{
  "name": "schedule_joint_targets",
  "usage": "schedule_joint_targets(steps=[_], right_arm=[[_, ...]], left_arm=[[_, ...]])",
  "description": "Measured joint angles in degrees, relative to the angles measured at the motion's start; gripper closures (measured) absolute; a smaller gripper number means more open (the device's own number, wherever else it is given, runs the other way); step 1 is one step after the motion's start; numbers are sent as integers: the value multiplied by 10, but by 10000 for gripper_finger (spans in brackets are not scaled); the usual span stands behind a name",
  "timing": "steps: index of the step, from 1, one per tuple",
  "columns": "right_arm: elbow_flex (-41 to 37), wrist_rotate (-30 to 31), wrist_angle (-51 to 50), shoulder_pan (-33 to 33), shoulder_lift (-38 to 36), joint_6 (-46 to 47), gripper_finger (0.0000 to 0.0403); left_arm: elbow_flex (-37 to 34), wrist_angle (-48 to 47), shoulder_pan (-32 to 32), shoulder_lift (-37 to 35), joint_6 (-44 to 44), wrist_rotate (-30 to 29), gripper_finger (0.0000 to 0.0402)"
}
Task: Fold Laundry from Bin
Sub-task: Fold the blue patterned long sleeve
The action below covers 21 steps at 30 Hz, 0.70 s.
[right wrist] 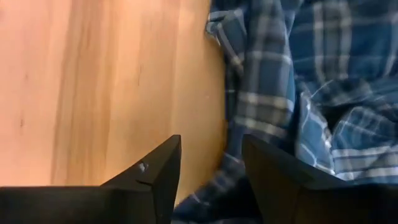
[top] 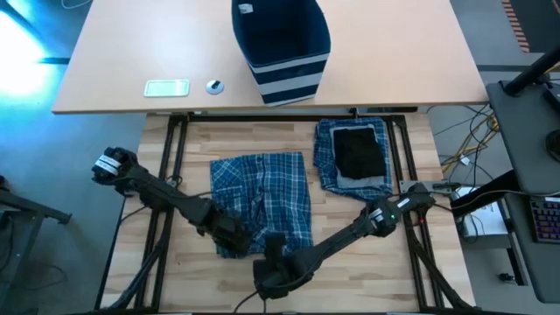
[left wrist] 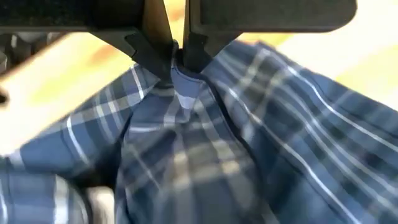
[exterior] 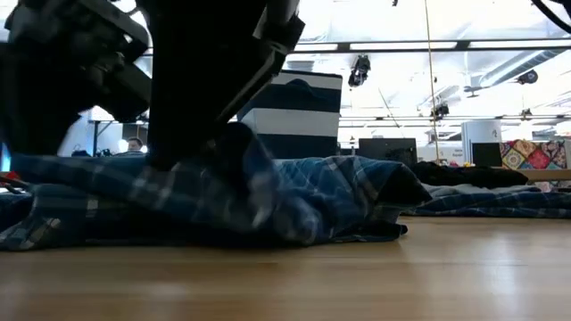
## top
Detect silver flat phone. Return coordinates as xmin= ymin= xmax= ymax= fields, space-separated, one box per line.
xmin=143 ymin=78 xmax=192 ymax=99

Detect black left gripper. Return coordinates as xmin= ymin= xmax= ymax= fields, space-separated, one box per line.
xmin=199 ymin=205 xmax=254 ymax=258

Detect black backlit keyboard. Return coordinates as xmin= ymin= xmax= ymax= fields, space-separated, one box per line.
xmin=528 ymin=196 xmax=560 ymax=245

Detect black garment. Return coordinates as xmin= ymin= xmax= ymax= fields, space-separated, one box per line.
xmin=332 ymin=127 xmax=389 ymax=181

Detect grey side desk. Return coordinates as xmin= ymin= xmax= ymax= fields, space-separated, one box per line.
xmin=486 ymin=80 xmax=560 ymax=305

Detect white box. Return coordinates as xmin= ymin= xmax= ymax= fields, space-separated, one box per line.
xmin=454 ymin=185 xmax=513 ymax=240

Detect black desk device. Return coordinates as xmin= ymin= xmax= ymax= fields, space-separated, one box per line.
xmin=542 ymin=80 xmax=560 ymax=116

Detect blue plaid pajama pants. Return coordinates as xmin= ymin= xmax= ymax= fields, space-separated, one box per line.
xmin=313 ymin=115 xmax=394 ymax=202

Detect light wooden desk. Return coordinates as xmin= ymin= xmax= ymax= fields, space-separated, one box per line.
xmin=51 ymin=0 xmax=490 ymax=116

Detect yellow cable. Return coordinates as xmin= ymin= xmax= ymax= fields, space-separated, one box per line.
xmin=440 ymin=117 xmax=501 ymax=172

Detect black round object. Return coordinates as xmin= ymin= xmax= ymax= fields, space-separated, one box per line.
xmin=544 ymin=128 xmax=560 ymax=164

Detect black desk leg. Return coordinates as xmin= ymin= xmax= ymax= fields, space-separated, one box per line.
xmin=450 ymin=169 xmax=520 ymax=219

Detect dark grey metal stand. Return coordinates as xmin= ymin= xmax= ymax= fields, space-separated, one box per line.
xmin=0 ymin=174 xmax=74 ymax=315

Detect navy white striped laundry bin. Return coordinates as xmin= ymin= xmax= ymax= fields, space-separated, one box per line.
xmin=230 ymin=0 xmax=332 ymax=108

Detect small round tape roll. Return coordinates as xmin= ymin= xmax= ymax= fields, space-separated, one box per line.
xmin=205 ymin=79 xmax=226 ymax=96

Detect grey garment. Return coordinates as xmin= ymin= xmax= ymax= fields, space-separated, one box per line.
xmin=328 ymin=123 xmax=393 ymax=191

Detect black pole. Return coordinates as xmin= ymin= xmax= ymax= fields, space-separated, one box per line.
xmin=501 ymin=43 xmax=560 ymax=96

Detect dark patterned garment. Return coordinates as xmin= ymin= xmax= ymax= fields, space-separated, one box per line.
xmin=209 ymin=151 xmax=314 ymax=259

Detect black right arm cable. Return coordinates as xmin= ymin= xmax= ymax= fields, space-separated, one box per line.
xmin=232 ymin=288 xmax=269 ymax=314

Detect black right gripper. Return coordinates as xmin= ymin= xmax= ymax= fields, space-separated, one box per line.
xmin=252 ymin=231 xmax=310 ymax=302

